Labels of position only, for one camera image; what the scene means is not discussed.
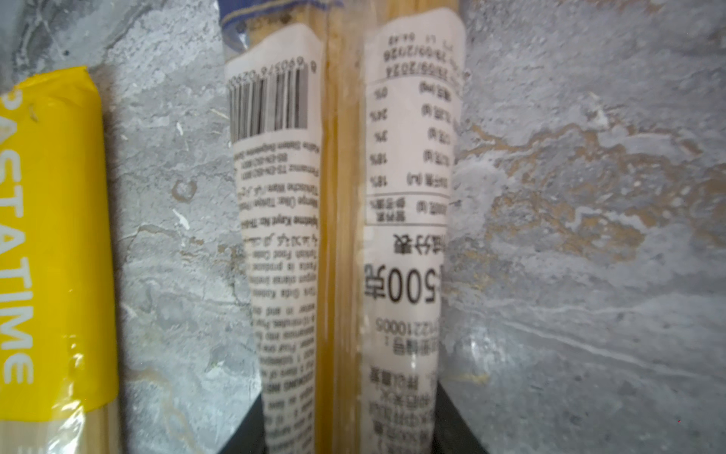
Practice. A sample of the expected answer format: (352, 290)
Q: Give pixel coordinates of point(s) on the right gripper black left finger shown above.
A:
(249, 437)

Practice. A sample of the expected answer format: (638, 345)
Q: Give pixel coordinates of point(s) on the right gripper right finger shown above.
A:
(452, 435)

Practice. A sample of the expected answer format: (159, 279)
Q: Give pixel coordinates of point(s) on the yellow Pastatime spaghetti bag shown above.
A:
(59, 362)

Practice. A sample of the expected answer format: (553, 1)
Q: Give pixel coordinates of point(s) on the dark blue spaghetti bag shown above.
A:
(344, 118)

